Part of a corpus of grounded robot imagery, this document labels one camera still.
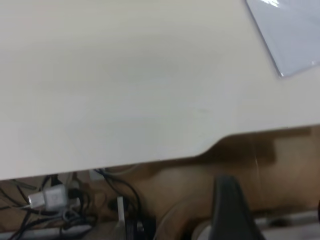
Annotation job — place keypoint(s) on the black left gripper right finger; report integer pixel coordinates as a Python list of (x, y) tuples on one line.
[(319, 206)]

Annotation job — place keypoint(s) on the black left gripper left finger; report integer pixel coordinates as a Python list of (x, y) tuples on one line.
[(232, 215)]

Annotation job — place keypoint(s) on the clear zipper bag green zip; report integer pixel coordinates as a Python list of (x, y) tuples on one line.
[(295, 37)]

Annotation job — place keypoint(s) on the white round part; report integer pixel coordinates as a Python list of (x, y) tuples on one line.
[(202, 232)]

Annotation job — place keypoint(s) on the black box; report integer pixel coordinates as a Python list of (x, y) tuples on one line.
[(140, 228)]

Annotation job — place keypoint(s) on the grey USB adapter plug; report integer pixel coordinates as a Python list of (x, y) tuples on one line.
[(53, 197)]

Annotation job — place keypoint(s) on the aluminium frame rail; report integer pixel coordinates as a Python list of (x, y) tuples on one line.
[(287, 217)]

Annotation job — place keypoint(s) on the silver metal bracket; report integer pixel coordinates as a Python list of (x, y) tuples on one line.
[(120, 210)]

